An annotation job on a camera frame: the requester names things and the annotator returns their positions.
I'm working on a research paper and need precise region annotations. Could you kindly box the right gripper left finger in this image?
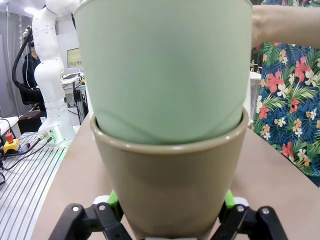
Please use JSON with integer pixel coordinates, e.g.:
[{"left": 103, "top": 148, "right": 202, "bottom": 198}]
[{"left": 48, "top": 191, "right": 131, "bottom": 240}]

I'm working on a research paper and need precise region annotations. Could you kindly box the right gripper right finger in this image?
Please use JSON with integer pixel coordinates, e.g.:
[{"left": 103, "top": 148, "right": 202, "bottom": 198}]
[{"left": 212, "top": 191, "right": 288, "bottom": 240}]

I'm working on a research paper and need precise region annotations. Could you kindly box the tan brown plastic cup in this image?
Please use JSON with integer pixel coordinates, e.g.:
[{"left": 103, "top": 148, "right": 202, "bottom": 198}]
[{"left": 89, "top": 107, "right": 250, "bottom": 240}]

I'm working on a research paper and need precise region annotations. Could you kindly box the tall pale green plastic cup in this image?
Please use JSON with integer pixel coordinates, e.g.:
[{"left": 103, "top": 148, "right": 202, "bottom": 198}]
[{"left": 73, "top": 0, "right": 253, "bottom": 146}]

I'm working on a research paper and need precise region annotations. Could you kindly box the person's left forearm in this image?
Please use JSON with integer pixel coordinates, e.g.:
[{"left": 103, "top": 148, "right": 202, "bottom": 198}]
[{"left": 282, "top": 1, "right": 320, "bottom": 49}]

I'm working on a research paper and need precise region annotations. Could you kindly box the person's left hand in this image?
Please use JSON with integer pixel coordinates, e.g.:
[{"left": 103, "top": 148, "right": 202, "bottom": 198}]
[{"left": 251, "top": 3, "right": 283, "bottom": 48}]

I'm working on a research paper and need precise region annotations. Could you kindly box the yellow emergency stop button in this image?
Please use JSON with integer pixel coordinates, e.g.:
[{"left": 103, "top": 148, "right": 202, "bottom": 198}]
[{"left": 2, "top": 133, "right": 21, "bottom": 154}]

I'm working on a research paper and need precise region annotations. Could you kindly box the dark brown box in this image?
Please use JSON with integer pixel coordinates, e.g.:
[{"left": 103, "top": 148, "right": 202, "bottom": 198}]
[{"left": 18, "top": 110, "right": 48, "bottom": 135}]

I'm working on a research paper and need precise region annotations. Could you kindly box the person in floral shirt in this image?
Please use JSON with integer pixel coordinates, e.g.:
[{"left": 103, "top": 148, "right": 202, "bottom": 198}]
[{"left": 249, "top": 0, "right": 320, "bottom": 187}]

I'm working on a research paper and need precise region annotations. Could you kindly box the black office chair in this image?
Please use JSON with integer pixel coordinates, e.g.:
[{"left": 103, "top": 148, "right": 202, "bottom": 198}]
[{"left": 18, "top": 81, "right": 47, "bottom": 106}]

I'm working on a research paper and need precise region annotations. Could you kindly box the computer monitor showing text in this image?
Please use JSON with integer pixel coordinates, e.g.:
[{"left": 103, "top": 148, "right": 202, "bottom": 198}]
[{"left": 66, "top": 48, "right": 86, "bottom": 69}]

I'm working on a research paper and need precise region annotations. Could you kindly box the seated person in black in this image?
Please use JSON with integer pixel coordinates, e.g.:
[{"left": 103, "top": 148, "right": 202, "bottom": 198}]
[{"left": 22, "top": 41, "right": 42, "bottom": 89}]

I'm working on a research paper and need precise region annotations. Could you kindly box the aluminium slotted base plate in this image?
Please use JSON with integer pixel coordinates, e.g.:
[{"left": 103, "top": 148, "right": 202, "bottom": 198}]
[{"left": 0, "top": 124, "right": 81, "bottom": 240}]

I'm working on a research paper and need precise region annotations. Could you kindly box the black base cable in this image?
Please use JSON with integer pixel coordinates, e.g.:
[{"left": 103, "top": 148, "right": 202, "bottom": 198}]
[{"left": 0, "top": 134, "right": 51, "bottom": 171}]

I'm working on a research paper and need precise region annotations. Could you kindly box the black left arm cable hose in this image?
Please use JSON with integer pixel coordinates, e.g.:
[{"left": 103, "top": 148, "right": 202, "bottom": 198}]
[{"left": 11, "top": 12, "right": 77, "bottom": 89}]

